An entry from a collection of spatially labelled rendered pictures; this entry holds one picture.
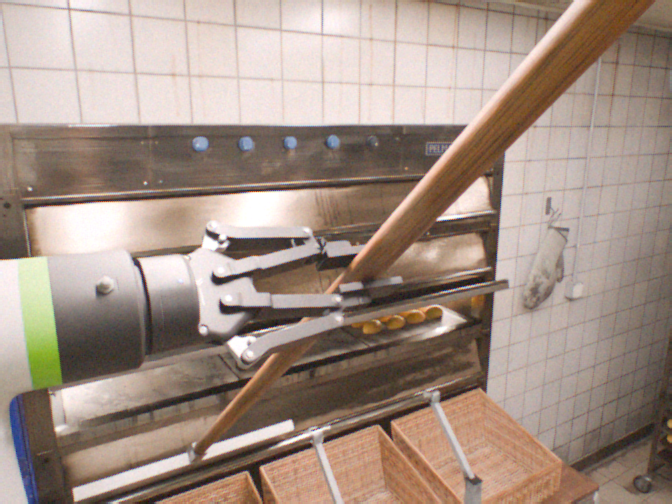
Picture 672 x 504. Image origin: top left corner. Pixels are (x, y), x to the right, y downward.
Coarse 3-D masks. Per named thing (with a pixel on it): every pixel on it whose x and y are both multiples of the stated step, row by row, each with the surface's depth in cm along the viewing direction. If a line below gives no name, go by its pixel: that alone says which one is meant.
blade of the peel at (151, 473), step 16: (256, 432) 139; (272, 432) 140; (288, 432) 144; (224, 448) 134; (240, 448) 137; (160, 464) 126; (176, 464) 127; (192, 464) 132; (112, 480) 121; (128, 480) 122; (144, 480) 126; (80, 496) 117; (96, 496) 121
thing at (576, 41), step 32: (576, 0) 27; (608, 0) 25; (640, 0) 24; (576, 32) 26; (608, 32) 26; (544, 64) 28; (576, 64) 28; (512, 96) 30; (544, 96) 29; (480, 128) 33; (512, 128) 32; (448, 160) 36; (480, 160) 34; (416, 192) 39; (448, 192) 37; (384, 224) 44; (416, 224) 40; (384, 256) 45; (288, 352) 65; (256, 384) 77; (224, 416) 95
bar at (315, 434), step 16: (400, 400) 178; (416, 400) 179; (432, 400) 183; (352, 416) 168; (368, 416) 169; (304, 432) 159; (320, 432) 160; (448, 432) 178; (256, 448) 151; (272, 448) 152; (320, 448) 159; (208, 464) 144; (224, 464) 145; (240, 464) 148; (320, 464) 158; (464, 464) 174; (160, 480) 138; (176, 480) 138; (192, 480) 141; (464, 480) 175; (480, 480) 171; (112, 496) 132; (128, 496) 132; (144, 496) 134; (336, 496) 153; (464, 496) 174; (480, 496) 172
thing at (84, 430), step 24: (408, 336) 230; (432, 336) 230; (456, 336) 238; (336, 360) 207; (360, 360) 211; (240, 384) 187; (144, 408) 172; (168, 408) 173; (192, 408) 177; (72, 432) 158; (96, 432) 162
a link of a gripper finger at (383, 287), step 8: (376, 280) 48; (384, 280) 49; (392, 280) 49; (400, 280) 49; (336, 288) 47; (344, 288) 46; (352, 288) 47; (360, 288) 47; (368, 288) 48; (376, 288) 48; (384, 288) 49; (392, 288) 50; (376, 296) 51
